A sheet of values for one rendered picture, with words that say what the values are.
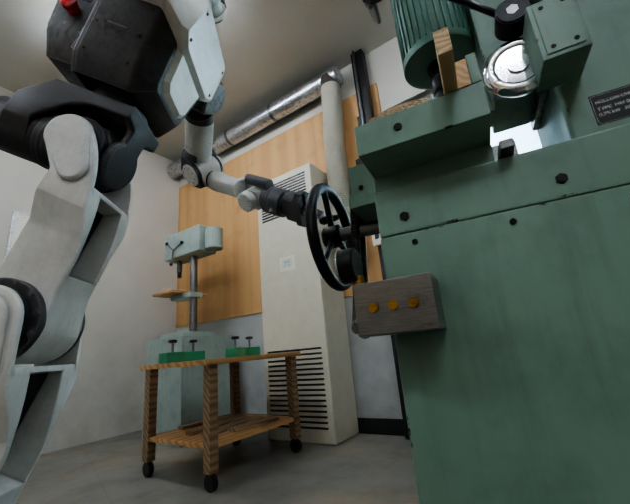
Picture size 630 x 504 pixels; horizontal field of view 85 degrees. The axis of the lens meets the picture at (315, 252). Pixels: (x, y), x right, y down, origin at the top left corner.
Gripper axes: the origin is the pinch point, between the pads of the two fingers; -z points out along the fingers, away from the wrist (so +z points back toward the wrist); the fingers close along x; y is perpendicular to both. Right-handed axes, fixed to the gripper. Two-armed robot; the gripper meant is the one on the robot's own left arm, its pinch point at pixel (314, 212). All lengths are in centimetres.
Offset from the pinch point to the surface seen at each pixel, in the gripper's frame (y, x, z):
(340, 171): 115, -63, 67
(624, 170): -6, 31, -62
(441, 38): -10, 48, -36
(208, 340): -7, -149, 115
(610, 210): -10, 27, -62
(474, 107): -8, 38, -41
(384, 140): -13.8, 33.7, -29.5
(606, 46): 23, 39, -55
